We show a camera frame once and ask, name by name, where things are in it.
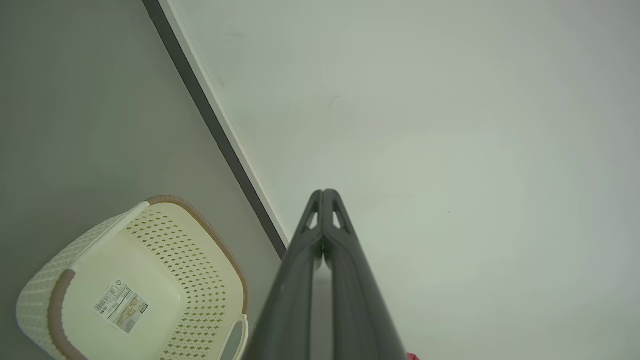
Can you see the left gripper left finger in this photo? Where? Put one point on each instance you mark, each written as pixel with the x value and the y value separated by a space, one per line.
pixel 290 310

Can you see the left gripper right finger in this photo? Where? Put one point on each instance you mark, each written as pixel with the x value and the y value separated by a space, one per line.
pixel 360 310

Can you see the cream laundry basket brown rim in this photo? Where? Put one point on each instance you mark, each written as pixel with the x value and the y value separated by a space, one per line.
pixel 165 250

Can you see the white barcode label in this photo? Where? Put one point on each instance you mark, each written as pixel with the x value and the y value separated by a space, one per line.
pixel 121 306

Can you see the black and white baseboard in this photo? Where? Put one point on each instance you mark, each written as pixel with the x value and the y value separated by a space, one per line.
pixel 215 125

